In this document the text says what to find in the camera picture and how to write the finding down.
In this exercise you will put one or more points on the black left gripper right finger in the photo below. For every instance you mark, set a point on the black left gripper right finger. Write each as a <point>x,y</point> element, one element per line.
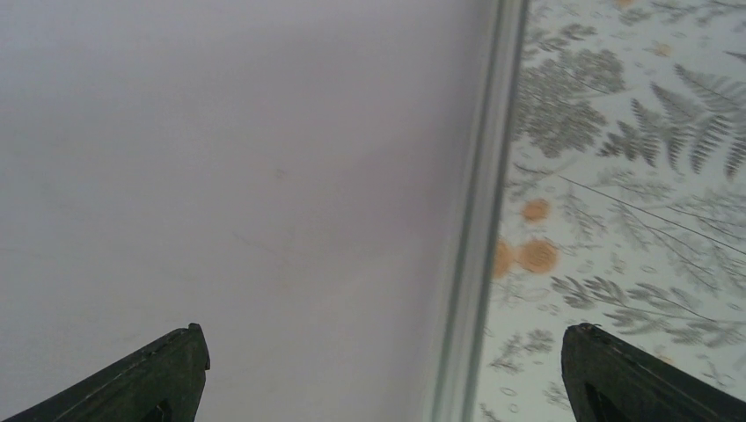
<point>608,379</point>

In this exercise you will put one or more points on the aluminium frame rail left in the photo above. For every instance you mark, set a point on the aluminium frame rail left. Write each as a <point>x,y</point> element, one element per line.
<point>453,366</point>

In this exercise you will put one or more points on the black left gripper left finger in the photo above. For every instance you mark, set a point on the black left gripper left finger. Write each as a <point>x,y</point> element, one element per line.
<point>162,381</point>

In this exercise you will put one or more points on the floral patterned table mat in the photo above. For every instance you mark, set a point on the floral patterned table mat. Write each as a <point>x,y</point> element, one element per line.
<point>624,204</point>

